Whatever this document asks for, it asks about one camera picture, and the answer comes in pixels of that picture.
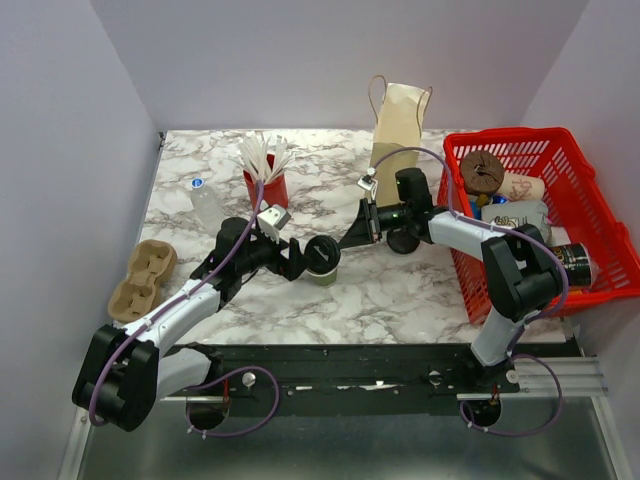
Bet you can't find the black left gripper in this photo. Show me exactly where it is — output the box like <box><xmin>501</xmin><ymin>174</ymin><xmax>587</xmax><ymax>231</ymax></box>
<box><xmin>237</xmin><ymin>225</ymin><xmax>313</xmax><ymax>282</ymax></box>

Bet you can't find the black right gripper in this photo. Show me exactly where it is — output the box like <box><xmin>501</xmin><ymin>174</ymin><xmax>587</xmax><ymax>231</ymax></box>
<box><xmin>338</xmin><ymin>198</ymin><xmax>412</xmax><ymax>249</ymax></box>

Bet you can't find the black plastic cup lid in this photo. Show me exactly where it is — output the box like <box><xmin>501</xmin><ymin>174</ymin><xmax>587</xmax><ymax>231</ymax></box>
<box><xmin>304</xmin><ymin>235</ymin><xmax>341</xmax><ymax>275</ymax></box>

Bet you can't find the green paper coffee cup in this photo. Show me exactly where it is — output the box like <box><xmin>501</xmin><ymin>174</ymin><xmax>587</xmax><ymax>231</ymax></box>
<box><xmin>308</xmin><ymin>268</ymin><xmax>338</xmax><ymax>287</ymax></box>

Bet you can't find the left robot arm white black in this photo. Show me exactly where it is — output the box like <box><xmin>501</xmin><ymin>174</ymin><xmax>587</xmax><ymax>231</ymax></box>
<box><xmin>72</xmin><ymin>217</ymin><xmax>311</xmax><ymax>432</ymax></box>

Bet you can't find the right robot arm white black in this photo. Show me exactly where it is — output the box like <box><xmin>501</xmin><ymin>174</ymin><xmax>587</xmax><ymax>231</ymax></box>
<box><xmin>338</xmin><ymin>167</ymin><xmax>568</xmax><ymax>392</ymax></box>

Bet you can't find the beige paper takeout bag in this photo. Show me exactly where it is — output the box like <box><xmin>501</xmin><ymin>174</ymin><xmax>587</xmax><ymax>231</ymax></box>
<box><xmin>368</xmin><ymin>75</ymin><xmax>433</xmax><ymax>207</ymax></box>

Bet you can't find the red plastic cup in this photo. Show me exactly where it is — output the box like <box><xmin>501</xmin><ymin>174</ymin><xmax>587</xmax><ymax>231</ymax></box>
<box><xmin>242</xmin><ymin>153</ymin><xmax>289</xmax><ymax>208</ymax></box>

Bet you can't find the clear plastic water bottle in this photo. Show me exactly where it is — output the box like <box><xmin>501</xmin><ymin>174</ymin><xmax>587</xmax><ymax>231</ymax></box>
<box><xmin>190</xmin><ymin>178</ymin><xmax>225</xmax><ymax>236</ymax></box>

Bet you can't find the white wrapped straws bundle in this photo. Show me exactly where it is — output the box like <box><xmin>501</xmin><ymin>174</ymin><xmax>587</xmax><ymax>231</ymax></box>
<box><xmin>236</xmin><ymin>131</ymin><xmax>295</xmax><ymax>185</ymax></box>

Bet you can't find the brown cardboard cup carrier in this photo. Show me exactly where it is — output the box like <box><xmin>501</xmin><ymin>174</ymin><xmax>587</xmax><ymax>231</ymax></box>
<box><xmin>107</xmin><ymin>239</ymin><xmax>177</xmax><ymax>324</ymax></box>

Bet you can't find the grey printed snack bag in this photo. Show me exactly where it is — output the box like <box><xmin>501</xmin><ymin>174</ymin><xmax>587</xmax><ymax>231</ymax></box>
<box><xmin>481</xmin><ymin>200</ymin><xmax>551</xmax><ymax>242</ymax></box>

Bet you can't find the beige printed paper cup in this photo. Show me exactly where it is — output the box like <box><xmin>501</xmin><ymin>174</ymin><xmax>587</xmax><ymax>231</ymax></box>
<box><xmin>497</xmin><ymin>172</ymin><xmax>546</xmax><ymax>202</ymax></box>

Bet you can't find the black printed can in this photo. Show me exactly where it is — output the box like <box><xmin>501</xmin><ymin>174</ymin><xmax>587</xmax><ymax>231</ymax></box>
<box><xmin>550</xmin><ymin>243</ymin><xmax>601</xmax><ymax>290</ymax></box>

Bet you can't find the red plastic basket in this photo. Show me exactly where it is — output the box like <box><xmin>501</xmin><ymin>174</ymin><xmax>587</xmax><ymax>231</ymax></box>
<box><xmin>443</xmin><ymin>127</ymin><xmax>639</xmax><ymax>316</ymax></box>

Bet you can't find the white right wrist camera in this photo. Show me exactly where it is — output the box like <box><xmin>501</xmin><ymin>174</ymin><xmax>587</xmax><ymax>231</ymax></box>
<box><xmin>357</xmin><ymin>167</ymin><xmax>378</xmax><ymax>199</ymax></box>

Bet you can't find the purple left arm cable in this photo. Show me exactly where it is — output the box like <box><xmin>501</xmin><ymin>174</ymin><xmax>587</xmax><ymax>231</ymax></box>
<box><xmin>87</xmin><ymin>180</ymin><xmax>279</xmax><ymax>438</ymax></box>

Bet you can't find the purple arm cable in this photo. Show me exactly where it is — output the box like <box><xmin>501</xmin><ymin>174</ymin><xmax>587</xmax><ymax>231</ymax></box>
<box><xmin>87</xmin><ymin>180</ymin><xmax>279</xmax><ymax>438</ymax></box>
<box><xmin>368</xmin><ymin>146</ymin><xmax>568</xmax><ymax>437</ymax></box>

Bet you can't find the black mounting rail base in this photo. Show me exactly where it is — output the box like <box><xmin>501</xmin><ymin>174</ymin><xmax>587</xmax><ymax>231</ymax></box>
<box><xmin>164</xmin><ymin>343</ymin><xmax>531</xmax><ymax>419</ymax></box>

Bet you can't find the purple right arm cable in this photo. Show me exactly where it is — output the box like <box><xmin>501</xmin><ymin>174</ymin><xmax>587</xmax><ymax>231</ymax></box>
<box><xmin>368</xmin><ymin>146</ymin><xmax>568</xmax><ymax>437</ymax></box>

